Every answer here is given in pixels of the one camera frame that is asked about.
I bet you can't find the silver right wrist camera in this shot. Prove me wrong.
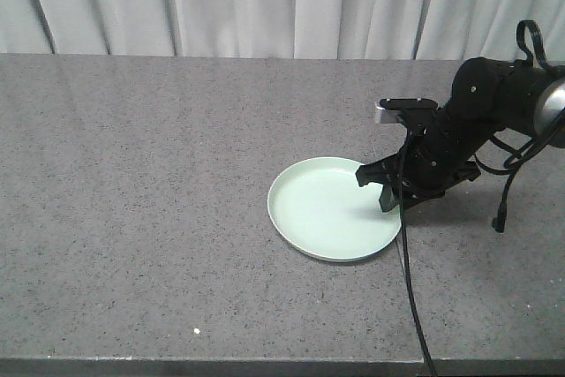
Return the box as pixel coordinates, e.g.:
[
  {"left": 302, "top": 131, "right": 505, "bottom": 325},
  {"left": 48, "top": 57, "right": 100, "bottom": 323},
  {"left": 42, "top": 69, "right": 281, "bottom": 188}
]
[{"left": 374, "top": 98, "right": 439, "bottom": 124}]

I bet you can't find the black camera cable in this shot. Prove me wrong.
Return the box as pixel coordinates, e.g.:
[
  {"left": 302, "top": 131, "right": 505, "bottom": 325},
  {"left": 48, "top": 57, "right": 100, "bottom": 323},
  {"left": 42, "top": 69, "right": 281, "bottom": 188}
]
[{"left": 395, "top": 129, "right": 439, "bottom": 377}]

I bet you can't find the light green round plate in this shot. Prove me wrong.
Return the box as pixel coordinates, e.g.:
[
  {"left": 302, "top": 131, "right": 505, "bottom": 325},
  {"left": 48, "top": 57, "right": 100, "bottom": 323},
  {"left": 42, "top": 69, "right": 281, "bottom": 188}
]
[{"left": 267, "top": 157, "right": 401, "bottom": 262}]

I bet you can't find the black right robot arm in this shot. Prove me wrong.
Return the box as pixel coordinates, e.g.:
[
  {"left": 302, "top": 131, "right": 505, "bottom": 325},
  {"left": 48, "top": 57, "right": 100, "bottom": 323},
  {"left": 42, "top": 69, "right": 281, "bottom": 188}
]
[{"left": 356, "top": 57, "right": 564, "bottom": 212}]

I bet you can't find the white pleated curtain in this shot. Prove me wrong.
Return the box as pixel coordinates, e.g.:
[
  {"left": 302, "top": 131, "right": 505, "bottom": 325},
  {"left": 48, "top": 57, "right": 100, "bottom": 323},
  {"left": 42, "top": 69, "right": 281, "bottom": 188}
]
[{"left": 1, "top": 0, "right": 564, "bottom": 61}]

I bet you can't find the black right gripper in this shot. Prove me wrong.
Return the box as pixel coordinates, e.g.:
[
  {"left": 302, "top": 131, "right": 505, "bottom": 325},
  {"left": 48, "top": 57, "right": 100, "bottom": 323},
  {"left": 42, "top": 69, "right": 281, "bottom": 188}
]
[{"left": 355, "top": 101, "right": 491, "bottom": 214}]

